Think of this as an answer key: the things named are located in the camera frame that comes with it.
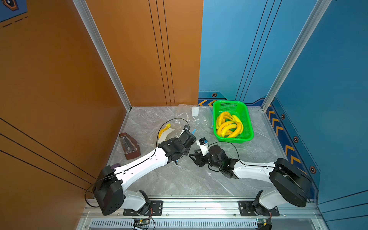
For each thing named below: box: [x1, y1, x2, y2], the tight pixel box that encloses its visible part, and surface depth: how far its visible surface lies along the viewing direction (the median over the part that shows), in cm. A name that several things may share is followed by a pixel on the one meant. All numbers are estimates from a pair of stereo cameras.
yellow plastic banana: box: [215, 111, 244, 138], surface depth 102 cm
